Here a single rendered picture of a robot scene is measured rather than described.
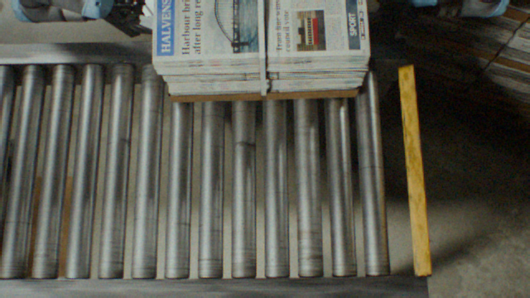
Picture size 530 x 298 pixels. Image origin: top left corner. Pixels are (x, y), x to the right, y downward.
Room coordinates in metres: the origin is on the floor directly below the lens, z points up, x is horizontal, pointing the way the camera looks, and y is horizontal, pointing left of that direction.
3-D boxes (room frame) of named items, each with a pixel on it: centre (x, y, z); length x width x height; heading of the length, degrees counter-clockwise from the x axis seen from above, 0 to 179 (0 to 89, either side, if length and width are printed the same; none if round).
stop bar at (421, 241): (0.28, -0.29, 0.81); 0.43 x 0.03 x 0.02; 0
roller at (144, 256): (0.29, 0.24, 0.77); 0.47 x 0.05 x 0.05; 0
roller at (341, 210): (0.29, -0.15, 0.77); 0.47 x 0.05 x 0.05; 0
